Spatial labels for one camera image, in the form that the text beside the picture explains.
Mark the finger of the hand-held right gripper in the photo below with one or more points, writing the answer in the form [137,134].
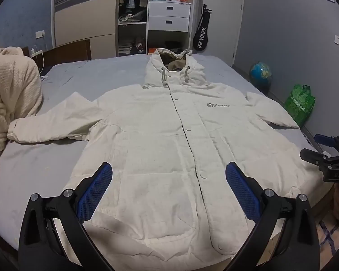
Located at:
[312,156]
[325,140]

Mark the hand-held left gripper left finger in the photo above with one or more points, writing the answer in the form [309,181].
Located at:
[97,186]

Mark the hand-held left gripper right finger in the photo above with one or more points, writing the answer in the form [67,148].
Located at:
[240,189]

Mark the cream hooded jacket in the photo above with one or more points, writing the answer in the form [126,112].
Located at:
[158,146]

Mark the clothes pile in wardrobe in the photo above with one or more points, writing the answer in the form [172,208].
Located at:
[131,46]

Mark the folded clothes on shelf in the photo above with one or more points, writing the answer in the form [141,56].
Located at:
[131,18]

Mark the green shopping bag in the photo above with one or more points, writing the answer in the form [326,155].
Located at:
[299,104]

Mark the blue globe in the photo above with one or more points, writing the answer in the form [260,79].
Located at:
[260,74]

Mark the bed with grey-blue sheet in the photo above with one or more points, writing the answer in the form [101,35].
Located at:
[101,70]

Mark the cream fleece blanket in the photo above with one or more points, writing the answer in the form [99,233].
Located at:
[11,90]

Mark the brown wooden headboard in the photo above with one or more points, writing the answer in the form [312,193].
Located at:
[67,52]

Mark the black racket bag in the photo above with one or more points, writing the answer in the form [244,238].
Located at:
[201,38]

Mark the white door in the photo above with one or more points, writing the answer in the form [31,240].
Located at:
[223,19]

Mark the beige wardrobe with open shelves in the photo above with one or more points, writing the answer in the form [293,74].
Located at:
[84,11]

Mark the white drawer unit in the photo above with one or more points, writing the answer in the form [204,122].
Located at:
[169,15]

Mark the white wall socket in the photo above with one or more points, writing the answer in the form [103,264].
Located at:
[39,34]

